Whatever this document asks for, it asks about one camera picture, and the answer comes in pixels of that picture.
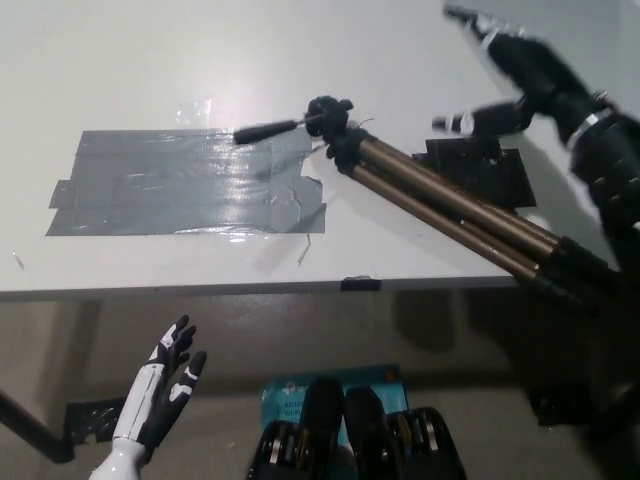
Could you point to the black table leg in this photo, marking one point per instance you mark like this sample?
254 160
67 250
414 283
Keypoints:
35 430

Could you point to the black tape patch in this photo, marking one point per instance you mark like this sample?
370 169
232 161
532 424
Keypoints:
475 155

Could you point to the large gray duct tape patch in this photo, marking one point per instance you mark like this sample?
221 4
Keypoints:
185 185

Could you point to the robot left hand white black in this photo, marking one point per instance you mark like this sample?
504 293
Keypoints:
160 395

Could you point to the robot right hand white black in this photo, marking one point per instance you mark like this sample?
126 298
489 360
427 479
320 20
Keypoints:
545 75

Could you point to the clear tape piece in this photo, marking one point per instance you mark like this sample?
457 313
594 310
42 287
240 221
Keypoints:
195 111

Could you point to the thin clear tape strip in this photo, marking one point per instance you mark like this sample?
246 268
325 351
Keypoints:
303 251

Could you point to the teal cardboard box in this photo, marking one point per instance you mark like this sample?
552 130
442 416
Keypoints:
392 387

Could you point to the bronze and black camera tripod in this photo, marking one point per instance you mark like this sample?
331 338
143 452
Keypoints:
450 186

